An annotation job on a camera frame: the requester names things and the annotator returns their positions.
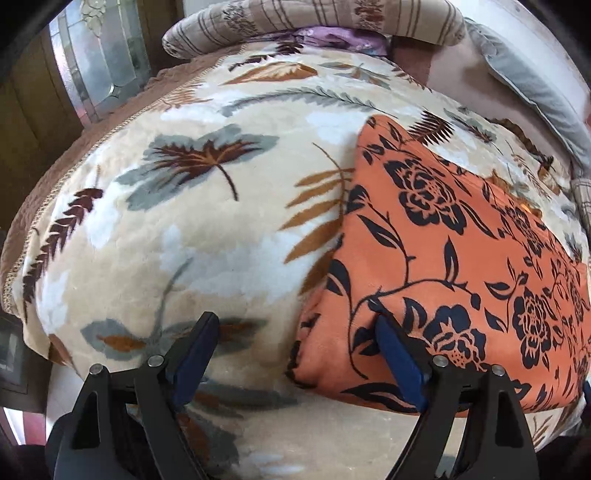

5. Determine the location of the grey pillow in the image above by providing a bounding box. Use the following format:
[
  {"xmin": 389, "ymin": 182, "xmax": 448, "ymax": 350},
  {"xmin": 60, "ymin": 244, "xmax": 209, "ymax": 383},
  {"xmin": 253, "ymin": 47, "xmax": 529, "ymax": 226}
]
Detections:
[{"xmin": 464, "ymin": 17, "xmax": 591, "ymax": 169}]

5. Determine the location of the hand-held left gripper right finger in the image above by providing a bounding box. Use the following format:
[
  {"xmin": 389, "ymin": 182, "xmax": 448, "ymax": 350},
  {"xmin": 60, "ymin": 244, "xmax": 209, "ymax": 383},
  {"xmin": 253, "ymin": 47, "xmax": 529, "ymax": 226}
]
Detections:
[{"xmin": 375, "ymin": 316, "xmax": 541, "ymax": 480}]

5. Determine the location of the striped bolster pillow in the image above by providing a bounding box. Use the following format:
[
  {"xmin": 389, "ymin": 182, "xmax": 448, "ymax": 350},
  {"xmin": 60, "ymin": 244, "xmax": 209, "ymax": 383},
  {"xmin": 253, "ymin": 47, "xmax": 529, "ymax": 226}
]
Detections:
[{"xmin": 161, "ymin": 0, "xmax": 467, "ymax": 60}]

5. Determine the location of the leaf print blanket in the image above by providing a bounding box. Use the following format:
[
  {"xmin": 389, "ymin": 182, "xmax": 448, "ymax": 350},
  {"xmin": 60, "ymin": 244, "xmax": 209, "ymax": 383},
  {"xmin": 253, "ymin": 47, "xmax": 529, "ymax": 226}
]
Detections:
[{"xmin": 0, "ymin": 39, "xmax": 591, "ymax": 480}]

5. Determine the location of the pink bed sheet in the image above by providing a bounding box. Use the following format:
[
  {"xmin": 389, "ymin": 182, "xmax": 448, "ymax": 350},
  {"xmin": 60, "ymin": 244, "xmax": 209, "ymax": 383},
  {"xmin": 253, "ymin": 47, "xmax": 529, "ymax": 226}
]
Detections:
[{"xmin": 390, "ymin": 34, "xmax": 573, "ymax": 162}]

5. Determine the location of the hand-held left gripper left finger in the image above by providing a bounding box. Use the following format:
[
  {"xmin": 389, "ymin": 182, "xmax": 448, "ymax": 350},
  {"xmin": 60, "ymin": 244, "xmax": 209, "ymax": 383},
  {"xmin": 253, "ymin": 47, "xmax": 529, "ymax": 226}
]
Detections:
[{"xmin": 46, "ymin": 311, "xmax": 220, "ymax": 480}]

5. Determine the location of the dark furniture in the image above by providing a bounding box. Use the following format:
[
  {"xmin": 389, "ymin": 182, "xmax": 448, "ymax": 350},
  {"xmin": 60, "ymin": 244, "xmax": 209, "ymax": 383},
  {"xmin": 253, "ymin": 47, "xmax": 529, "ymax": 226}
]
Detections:
[{"xmin": 0, "ymin": 314, "xmax": 51, "ymax": 411}]

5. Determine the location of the orange floral garment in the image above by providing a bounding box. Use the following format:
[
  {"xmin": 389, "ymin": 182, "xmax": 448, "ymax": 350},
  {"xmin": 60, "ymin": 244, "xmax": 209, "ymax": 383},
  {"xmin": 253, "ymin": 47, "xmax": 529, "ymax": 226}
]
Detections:
[{"xmin": 286, "ymin": 114, "xmax": 591, "ymax": 414}]

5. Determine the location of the wooden door with glass panels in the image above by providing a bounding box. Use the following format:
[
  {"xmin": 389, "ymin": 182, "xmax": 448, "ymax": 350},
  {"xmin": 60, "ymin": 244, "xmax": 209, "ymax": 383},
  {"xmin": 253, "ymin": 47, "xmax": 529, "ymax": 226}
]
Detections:
[{"xmin": 0, "ymin": 0, "xmax": 185, "ymax": 222}]

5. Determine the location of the purple cloth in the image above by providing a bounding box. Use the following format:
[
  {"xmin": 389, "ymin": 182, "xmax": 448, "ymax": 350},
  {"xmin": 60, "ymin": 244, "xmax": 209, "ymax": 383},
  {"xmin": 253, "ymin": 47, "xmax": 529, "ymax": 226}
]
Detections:
[{"xmin": 286, "ymin": 25, "xmax": 391, "ymax": 57}]

